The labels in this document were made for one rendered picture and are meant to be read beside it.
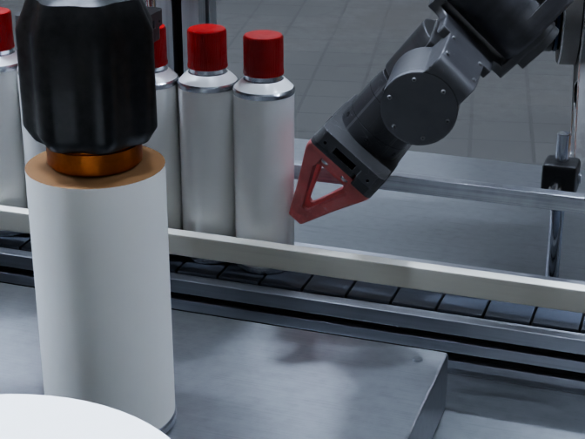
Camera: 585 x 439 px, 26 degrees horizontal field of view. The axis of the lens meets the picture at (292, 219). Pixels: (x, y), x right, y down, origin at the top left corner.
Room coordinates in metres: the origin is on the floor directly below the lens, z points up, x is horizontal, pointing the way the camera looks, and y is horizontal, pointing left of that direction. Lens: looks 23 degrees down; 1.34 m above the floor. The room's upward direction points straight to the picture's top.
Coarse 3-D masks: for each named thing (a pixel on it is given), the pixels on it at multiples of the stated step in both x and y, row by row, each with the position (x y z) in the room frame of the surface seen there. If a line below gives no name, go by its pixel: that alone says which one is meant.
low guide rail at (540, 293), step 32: (0, 224) 1.05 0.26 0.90; (192, 256) 0.99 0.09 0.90; (224, 256) 0.98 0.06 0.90; (256, 256) 0.97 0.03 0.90; (288, 256) 0.96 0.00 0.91; (320, 256) 0.95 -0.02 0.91; (352, 256) 0.95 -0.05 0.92; (416, 288) 0.93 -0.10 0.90; (448, 288) 0.92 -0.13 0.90; (480, 288) 0.91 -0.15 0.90; (512, 288) 0.90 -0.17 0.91; (544, 288) 0.89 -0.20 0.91; (576, 288) 0.89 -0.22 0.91
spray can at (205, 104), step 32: (192, 32) 1.02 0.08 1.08; (224, 32) 1.03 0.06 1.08; (192, 64) 1.02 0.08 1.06; (224, 64) 1.03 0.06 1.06; (192, 96) 1.01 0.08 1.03; (224, 96) 1.01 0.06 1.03; (192, 128) 1.01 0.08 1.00; (224, 128) 1.01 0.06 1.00; (192, 160) 1.01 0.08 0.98; (224, 160) 1.01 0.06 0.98; (192, 192) 1.01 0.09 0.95; (224, 192) 1.01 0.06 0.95; (192, 224) 1.01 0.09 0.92; (224, 224) 1.01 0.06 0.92
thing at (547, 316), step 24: (0, 240) 1.06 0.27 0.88; (24, 240) 1.06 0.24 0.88; (192, 264) 1.01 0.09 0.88; (216, 264) 1.01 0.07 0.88; (288, 288) 0.96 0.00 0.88; (312, 288) 0.96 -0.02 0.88; (336, 288) 0.96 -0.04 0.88; (360, 288) 0.96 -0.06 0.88; (384, 288) 0.96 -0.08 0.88; (408, 288) 0.96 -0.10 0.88; (456, 312) 0.92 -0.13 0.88; (480, 312) 0.92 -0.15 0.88; (504, 312) 0.92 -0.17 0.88; (528, 312) 0.92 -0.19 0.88; (552, 312) 0.92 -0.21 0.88
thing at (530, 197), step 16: (320, 176) 1.03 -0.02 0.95; (400, 176) 1.01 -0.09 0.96; (416, 176) 1.01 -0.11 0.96; (432, 176) 1.01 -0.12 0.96; (416, 192) 1.01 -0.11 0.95; (432, 192) 1.00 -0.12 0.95; (448, 192) 1.00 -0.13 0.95; (464, 192) 0.99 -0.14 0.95; (480, 192) 0.99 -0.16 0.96; (496, 192) 0.98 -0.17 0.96; (512, 192) 0.98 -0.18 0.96; (528, 192) 0.98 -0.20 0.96; (544, 192) 0.97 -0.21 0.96; (560, 192) 0.97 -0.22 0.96; (576, 192) 0.97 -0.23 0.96; (544, 208) 0.97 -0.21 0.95; (560, 208) 0.97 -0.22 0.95; (576, 208) 0.96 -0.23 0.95
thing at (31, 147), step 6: (18, 78) 1.06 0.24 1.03; (18, 84) 1.07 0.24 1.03; (18, 90) 1.07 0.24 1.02; (24, 132) 1.06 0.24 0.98; (24, 138) 1.06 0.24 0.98; (30, 138) 1.06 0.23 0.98; (24, 144) 1.06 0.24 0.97; (30, 144) 1.06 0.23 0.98; (36, 144) 1.05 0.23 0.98; (42, 144) 1.05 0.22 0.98; (24, 150) 1.06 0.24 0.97; (30, 150) 1.06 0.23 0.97; (36, 150) 1.05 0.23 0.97; (42, 150) 1.05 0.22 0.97; (24, 156) 1.07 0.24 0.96; (30, 156) 1.06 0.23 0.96
